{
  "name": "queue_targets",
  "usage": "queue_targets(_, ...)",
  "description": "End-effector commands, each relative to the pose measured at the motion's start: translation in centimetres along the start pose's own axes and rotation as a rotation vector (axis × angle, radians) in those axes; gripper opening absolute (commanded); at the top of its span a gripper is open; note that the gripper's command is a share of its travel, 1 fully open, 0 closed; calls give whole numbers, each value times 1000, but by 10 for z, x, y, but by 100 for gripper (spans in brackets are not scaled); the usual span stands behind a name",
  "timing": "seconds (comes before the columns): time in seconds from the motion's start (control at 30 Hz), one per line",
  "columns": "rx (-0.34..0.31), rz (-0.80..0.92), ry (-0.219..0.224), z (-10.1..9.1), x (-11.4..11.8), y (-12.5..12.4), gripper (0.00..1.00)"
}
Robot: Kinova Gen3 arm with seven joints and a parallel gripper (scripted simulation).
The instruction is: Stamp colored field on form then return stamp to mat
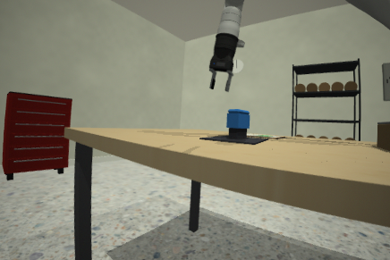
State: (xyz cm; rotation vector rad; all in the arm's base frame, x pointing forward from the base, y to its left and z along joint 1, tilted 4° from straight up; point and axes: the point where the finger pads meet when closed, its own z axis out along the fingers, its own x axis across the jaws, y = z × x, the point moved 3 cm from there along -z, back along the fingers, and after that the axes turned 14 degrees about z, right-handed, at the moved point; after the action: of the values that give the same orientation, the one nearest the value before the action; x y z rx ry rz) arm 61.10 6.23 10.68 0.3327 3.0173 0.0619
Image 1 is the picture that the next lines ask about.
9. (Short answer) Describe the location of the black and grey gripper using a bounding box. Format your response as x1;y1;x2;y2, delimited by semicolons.
209;20;245;92

